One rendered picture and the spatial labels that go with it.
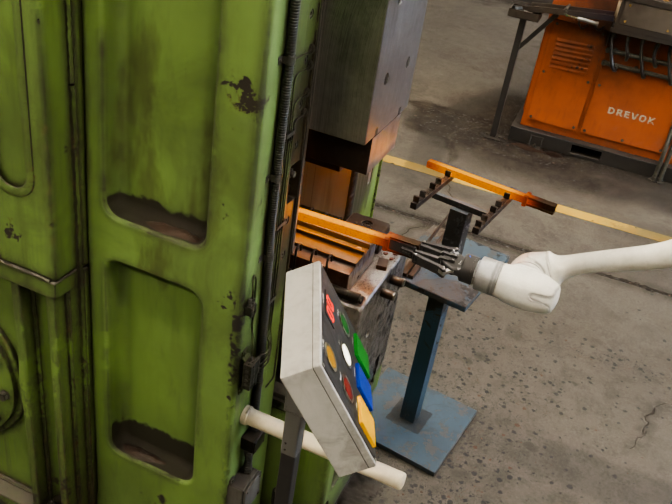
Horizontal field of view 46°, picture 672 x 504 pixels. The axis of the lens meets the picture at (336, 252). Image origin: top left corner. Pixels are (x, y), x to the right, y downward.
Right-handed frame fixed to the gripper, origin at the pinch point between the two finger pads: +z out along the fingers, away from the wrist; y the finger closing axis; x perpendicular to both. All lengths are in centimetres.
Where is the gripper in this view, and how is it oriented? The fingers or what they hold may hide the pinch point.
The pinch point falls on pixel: (403, 245)
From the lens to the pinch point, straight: 208.9
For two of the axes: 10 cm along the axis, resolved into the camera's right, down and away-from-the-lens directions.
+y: 4.0, -4.4, 8.0
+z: -9.1, -3.3, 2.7
